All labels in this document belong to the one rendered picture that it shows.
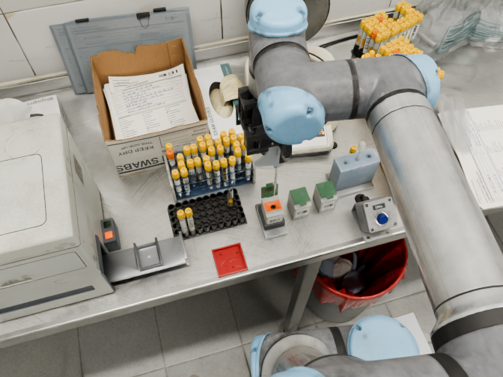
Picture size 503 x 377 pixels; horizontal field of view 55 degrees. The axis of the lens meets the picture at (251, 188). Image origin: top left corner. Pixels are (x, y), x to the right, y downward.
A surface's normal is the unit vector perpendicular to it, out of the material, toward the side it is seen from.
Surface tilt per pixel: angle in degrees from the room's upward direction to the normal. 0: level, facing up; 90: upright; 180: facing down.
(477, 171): 1
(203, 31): 90
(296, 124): 90
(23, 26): 90
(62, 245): 90
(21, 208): 0
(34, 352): 0
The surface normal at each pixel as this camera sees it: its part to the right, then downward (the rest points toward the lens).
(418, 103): 0.24, -0.60
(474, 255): -0.13, -0.58
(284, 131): 0.13, 0.85
